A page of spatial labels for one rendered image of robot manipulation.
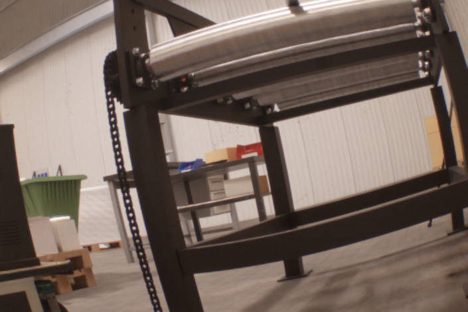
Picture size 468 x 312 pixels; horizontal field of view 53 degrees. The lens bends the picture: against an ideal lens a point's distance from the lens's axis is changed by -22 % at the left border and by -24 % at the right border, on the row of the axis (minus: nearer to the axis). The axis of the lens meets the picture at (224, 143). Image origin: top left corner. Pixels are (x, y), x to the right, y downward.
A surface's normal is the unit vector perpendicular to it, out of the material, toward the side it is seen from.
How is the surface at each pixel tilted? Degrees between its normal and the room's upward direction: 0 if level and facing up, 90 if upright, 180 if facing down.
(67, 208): 100
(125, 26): 90
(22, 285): 90
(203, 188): 90
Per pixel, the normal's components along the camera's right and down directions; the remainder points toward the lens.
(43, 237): -0.37, -0.02
